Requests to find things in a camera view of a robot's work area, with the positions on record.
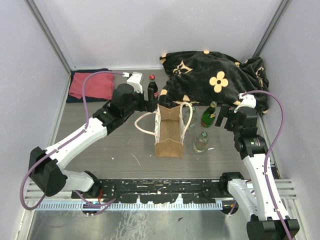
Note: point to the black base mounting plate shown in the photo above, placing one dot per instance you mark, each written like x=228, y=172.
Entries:
x=159, y=191

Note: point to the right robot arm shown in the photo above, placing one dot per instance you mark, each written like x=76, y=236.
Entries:
x=267, y=218

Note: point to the green bottle right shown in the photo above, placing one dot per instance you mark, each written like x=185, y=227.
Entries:
x=209, y=115

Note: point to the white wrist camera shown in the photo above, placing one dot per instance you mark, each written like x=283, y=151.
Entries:
x=135, y=80
x=245, y=100

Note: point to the clear bottle upper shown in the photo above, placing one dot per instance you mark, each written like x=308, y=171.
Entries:
x=193, y=120

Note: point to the white cable duct strip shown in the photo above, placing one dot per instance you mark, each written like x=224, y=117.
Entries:
x=175, y=206

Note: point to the cola glass bottle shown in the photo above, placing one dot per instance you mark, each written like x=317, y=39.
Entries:
x=152, y=84

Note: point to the black floral blanket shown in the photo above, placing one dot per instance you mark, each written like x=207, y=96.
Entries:
x=202, y=77

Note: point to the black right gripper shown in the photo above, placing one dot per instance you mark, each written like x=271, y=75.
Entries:
x=223, y=111

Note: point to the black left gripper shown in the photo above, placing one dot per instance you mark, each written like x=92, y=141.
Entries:
x=144, y=107

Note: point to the red folded cloth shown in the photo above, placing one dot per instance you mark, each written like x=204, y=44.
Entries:
x=100, y=86

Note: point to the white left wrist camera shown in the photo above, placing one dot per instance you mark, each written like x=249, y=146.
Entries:
x=135, y=80

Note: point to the dark blue folded cloth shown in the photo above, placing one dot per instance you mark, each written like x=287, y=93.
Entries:
x=72, y=99

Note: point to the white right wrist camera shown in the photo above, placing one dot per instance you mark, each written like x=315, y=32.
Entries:
x=245, y=100

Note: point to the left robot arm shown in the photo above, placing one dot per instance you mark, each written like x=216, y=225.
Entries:
x=48, y=165

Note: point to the clear bottle lower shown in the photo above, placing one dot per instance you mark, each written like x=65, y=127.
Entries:
x=200, y=143

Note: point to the clear bottle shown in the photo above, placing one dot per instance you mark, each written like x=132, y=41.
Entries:
x=200, y=143
x=193, y=120

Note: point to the brown canvas bag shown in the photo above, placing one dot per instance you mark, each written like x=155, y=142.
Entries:
x=169, y=130

